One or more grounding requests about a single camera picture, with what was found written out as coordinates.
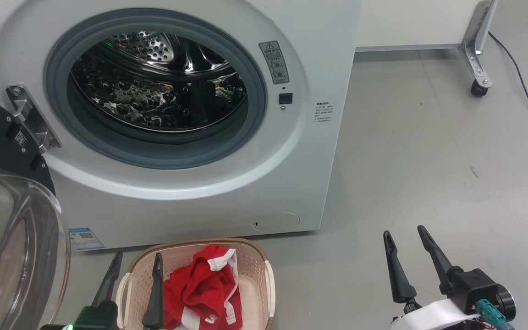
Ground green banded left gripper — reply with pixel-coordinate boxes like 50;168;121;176
39;251;165;330

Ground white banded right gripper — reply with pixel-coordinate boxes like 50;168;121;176
383;225;480;330

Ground red and white garment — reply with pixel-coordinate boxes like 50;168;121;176
163;245;242;330

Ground dark round glass washer door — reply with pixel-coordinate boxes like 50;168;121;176
0;87;71;330

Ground white front-load washing machine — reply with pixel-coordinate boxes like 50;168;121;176
0;0;363;252

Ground cream perforated laundry basket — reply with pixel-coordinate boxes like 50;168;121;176
116;237;276;330

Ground grey rubber door seal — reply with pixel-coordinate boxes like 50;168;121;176
44;8;268;170

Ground metal washer door hinge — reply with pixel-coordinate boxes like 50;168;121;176
6;85;62;154

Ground blue energy label sticker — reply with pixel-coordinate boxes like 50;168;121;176
68;228;105;251

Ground round white filter cover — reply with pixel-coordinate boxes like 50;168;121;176
253;211;301;232

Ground small printed text sticker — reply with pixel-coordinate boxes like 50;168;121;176
314;102;333;124

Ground white partition board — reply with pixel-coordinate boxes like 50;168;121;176
356;0;498;97

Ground grey warning sticker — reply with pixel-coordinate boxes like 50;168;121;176
258;40;290;85

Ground teal camera cable connector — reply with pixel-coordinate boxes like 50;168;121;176
475;299;515;330

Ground black floor cable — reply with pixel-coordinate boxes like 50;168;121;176
489;31;528;138

